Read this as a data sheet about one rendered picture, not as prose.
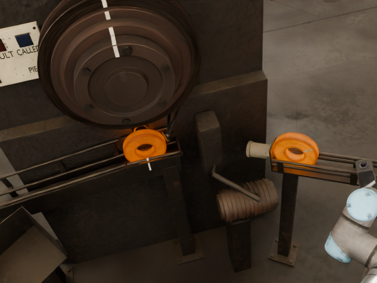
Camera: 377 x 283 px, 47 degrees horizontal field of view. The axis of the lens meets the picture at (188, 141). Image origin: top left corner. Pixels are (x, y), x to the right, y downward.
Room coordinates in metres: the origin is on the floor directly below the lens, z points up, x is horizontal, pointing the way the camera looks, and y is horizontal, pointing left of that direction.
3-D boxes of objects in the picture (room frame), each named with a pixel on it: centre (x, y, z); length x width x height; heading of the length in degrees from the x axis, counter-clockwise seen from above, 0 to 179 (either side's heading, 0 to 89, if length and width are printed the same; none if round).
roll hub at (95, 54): (0.98, 0.15, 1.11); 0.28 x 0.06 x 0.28; 96
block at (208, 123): (1.11, -0.08, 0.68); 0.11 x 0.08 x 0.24; 6
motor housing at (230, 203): (0.97, -0.18, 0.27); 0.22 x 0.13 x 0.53; 96
